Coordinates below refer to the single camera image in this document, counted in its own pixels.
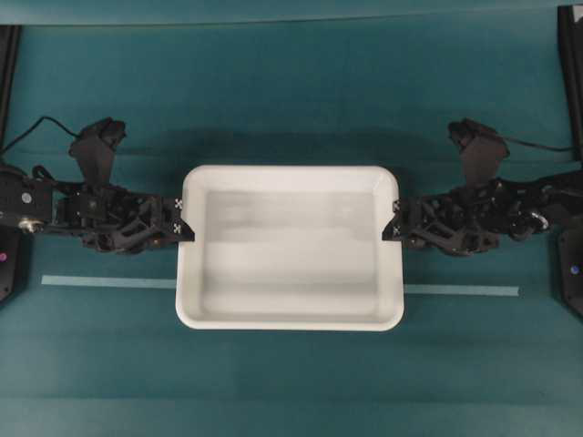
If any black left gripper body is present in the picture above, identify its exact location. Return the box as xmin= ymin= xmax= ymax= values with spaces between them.
xmin=54 ymin=184 xmax=176 ymax=253

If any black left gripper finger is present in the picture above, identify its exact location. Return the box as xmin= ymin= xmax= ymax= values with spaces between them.
xmin=171 ymin=221 xmax=195 ymax=242
xmin=174 ymin=198 xmax=184 ymax=214

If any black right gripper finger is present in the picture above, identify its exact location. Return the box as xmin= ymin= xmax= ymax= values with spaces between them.
xmin=392 ymin=199 xmax=401 ymax=214
xmin=382 ymin=220 xmax=403 ymax=241

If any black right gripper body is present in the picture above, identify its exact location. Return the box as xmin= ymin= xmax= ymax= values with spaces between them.
xmin=398 ymin=179 xmax=504 ymax=256

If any white plastic tray case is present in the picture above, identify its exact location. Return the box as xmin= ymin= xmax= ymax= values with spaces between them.
xmin=175 ymin=165 xmax=404 ymax=331

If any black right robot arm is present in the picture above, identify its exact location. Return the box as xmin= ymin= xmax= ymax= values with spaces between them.
xmin=382 ymin=170 xmax=582 ymax=257

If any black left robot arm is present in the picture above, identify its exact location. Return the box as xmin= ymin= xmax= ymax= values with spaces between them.
xmin=1 ymin=164 xmax=195 ymax=255

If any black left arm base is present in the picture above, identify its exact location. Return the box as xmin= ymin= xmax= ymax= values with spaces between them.
xmin=0 ymin=227 xmax=22 ymax=303

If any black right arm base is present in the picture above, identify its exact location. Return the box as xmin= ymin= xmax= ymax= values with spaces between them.
xmin=557 ymin=227 xmax=583 ymax=318

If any light blue tape strip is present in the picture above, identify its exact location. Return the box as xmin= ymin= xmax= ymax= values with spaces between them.
xmin=41 ymin=275 xmax=519 ymax=298

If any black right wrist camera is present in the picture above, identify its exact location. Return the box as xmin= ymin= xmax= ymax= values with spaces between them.
xmin=448 ymin=118 xmax=509 ymax=187

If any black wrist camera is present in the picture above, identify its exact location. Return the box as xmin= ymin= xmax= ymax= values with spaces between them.
xmin=68 ymin=117 xmax=126 ymax=187
xmin=448 ymin=118 xmax=509 ymax=187

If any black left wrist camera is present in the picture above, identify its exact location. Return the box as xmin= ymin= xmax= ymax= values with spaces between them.
xmin=68 ymin=117 xmax=126 ymax=187

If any black left camera cable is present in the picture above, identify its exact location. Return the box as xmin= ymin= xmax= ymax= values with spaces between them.
xmin=0 ymin=116 xmax=83 ymax=156

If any black left frame rail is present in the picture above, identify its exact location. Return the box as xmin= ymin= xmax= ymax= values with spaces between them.
xmin=0 ymin=25 xmax=23 ymax=145

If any black frame rail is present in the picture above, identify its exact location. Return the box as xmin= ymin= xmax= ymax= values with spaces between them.
xmin=0 ymin=25 xmax=23 ymax=145
xmin=557 ymin=4 xmax=582 ymax=161

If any black right frame rail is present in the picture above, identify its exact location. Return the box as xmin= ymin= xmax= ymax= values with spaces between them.
xmin=557 ymin=4 xmax=582 ymax=161

